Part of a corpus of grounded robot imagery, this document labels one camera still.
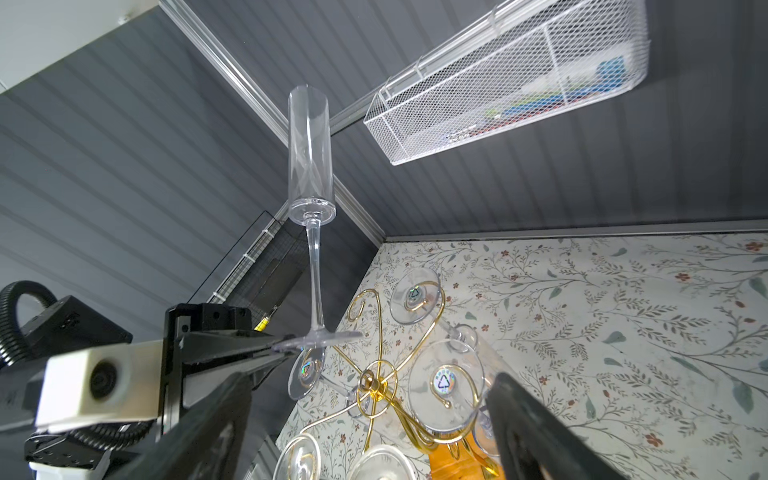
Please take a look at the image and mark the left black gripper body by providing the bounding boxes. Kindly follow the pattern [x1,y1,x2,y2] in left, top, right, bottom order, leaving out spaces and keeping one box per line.
[158,303,252,432]

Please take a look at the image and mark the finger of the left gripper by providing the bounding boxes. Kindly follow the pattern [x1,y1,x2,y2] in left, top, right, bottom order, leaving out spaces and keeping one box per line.
[179,332,283,363]
[179,350,289,409]

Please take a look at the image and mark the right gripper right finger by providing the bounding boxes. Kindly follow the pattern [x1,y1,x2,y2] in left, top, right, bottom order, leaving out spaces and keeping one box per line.
[486,372,622,479]

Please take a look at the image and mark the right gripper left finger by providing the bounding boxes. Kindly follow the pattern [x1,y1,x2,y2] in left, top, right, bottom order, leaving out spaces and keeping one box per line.
[111,373,251,479]

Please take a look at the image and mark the clear flute glass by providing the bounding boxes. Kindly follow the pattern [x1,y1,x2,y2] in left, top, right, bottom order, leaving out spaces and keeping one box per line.
[272,433,322,480]
[406,338,515,460]
[274,85,363,352]
[347,444,417,480]
[287,347,326,401]
[389,267,479,353]

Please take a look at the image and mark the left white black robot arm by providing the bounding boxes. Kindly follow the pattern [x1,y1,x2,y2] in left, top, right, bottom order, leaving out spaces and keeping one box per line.
[1,280,285,479]

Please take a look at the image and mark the orange wooden rack base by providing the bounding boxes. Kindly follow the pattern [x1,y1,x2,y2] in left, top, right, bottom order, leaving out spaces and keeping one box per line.
[429,444,505,480]

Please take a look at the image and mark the yellow black striped tool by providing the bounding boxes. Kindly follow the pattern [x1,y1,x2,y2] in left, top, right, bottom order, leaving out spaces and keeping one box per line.
[253,317,270,332]

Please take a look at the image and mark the clear flute glass front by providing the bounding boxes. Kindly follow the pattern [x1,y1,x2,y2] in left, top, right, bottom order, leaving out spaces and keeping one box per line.
[272,433,322,480]

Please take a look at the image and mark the floral table mat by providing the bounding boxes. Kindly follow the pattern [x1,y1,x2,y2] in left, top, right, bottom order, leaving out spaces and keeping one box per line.
[275,232,768,480]

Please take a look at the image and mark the items in white basket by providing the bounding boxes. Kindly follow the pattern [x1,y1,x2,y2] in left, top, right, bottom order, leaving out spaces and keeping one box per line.
[444,55,626,144]

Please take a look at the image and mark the black wire wall basket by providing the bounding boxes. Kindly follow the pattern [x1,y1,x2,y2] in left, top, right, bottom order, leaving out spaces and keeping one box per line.
[189,211,308,328]

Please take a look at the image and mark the gold wire glass rack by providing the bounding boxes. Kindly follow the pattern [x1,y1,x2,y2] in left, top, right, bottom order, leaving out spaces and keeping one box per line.
[293,287,487,480]

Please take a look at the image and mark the left black corrugated cable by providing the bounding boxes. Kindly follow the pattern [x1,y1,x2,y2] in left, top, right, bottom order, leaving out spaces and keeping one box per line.
[0,280,58,367]

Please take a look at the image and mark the white mesh wall basket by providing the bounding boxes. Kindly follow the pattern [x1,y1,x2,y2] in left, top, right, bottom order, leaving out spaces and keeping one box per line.
[364,1,650,165]

